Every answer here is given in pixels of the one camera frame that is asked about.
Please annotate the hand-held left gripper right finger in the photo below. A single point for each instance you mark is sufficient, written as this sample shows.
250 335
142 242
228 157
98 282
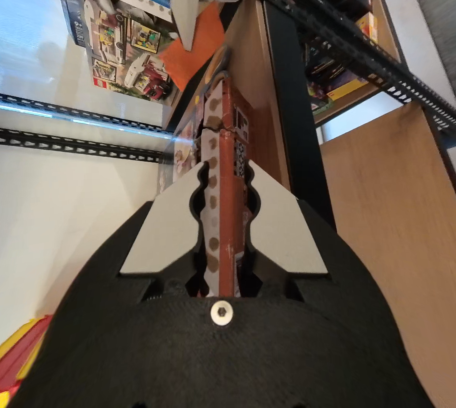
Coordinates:
285 237

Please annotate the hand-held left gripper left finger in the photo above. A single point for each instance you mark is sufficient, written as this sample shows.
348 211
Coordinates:
160 237

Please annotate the orange cookie box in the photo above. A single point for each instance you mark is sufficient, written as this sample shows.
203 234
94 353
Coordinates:
228 201

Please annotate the orange tape piece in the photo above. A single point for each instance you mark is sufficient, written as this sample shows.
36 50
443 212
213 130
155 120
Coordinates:
192 62

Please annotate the grey yellow scissors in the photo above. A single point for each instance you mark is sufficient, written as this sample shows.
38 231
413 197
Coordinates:
225 55

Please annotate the black metal desk edge beam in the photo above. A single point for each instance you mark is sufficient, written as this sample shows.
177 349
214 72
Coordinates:
288 112

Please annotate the black orchid picture box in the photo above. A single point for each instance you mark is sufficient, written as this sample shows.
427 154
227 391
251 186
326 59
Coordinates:
181 158

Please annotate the camper van toy box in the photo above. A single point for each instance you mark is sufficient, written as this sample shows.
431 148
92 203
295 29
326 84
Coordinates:
117 41

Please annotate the black perforated rack beam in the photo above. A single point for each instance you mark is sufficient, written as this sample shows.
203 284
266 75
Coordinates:
53 108
356 49
71 146

